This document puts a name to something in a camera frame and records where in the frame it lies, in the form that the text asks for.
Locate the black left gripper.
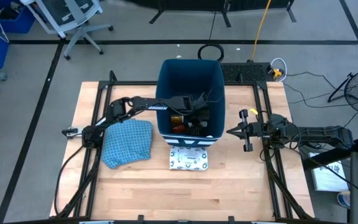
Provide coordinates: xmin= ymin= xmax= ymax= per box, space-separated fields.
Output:
xmin=188 ymin=92 xmax=211 ymax=129

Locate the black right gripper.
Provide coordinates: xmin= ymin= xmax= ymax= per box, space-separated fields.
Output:
xmin=226 ymin=108 xmax=269 ymax=153

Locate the black rectangular box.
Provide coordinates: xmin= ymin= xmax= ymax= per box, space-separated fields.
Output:
xmin=186 ymin=126 xmax=209 ymax=138

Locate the orange small packet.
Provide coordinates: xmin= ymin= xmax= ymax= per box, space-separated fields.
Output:
xmin=170 ymin=114 xmax=185 ymax=126

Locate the dark blue fabric bin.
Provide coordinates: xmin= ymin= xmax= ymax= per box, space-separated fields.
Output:
xmin=155 ymin=58 xmax=225 ymax=147

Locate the white printed foil pouch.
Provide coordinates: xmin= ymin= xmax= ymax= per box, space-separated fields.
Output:
xmin=168 ymin=145 xmax=209 ymax=172

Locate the black perforated floor mat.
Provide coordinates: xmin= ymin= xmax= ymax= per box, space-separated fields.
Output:
xmin=220 ymin=62 xmax=272 ymax=83

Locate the blue patterned folded cloth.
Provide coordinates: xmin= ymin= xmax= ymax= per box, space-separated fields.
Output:
xmin=101 ymin=119 xmax=154 ymax=170

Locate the white paper sheet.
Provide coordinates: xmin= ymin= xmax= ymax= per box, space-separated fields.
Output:
xmin=308 ymin=151 xmax=349 ymax=192

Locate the black table stand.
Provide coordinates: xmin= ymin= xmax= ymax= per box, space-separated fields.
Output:
xmin=149 ymin=0 xmax=297 ymax=29

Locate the black floor fan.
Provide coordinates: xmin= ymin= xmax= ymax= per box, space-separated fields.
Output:
xmin=327 ymin=65 xmax=358 ymax=114

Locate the grey office chair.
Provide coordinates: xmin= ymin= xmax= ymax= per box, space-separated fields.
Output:
xmin=19 ymin=0 xmax=115 ymax=61

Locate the coiled black cable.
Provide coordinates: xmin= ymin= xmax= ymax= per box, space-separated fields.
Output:
xmin=197 ymin=11 xmax=225 ymax=62

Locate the black floor cable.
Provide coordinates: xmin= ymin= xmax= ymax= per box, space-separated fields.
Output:
xmin=283 ymin=71 xmax=358 ymax=133

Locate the white cable loop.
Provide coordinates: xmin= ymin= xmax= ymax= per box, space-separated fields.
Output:
xmin=270 ymin=57 xmax=288 ymax=83

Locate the black metal table frame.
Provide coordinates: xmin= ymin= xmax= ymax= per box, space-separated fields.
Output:
xmin=56 ymin=70 xmax=315 ymax=220

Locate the yellow extension cable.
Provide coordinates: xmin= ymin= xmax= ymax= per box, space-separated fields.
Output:
xmin=249 ymin=0 xmax=273 ymax=62

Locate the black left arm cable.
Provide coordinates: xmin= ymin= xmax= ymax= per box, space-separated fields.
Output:
xmin=53 ymin=145 xmax=85 ymax=216

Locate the blue storage bin with cables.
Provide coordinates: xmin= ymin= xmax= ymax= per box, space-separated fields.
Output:
xmin=0 ymin=0 xmax=37 ymax=34

